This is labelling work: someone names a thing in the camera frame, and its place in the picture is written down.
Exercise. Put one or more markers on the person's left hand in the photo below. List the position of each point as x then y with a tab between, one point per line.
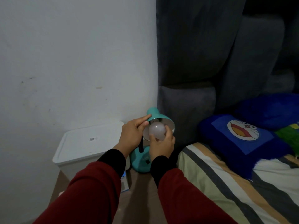
130	135

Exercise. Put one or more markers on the person's right hand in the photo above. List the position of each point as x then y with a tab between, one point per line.
161	146

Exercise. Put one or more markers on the person's right thumb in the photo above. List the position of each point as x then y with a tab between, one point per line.
152	139

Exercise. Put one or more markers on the person's left thumb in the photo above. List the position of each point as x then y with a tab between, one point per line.
144	126

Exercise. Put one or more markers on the teal desk lamp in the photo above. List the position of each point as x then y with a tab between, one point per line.
149	146

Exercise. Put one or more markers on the white light bulb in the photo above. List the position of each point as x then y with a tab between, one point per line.
157	131

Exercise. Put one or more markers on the person's right forearm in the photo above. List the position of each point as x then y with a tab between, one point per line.
182	193

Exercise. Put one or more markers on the person's left forearm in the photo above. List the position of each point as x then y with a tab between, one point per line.
93	186

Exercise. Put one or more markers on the small blue white box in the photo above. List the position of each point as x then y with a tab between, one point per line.
124	181

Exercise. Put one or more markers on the white plastic storage box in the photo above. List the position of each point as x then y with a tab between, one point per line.
86	146

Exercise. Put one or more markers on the blue cartoon face pillow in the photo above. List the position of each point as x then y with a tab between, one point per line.
243	139

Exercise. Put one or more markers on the striped bed sheet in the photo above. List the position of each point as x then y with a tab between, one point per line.
238	191

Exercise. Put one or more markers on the grey upholstered headboard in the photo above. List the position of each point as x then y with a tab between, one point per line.
224	62

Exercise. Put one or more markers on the blue plush pillow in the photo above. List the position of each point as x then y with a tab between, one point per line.
268	110

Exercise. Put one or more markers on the green patterned cushion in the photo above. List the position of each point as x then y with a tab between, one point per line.
289	135

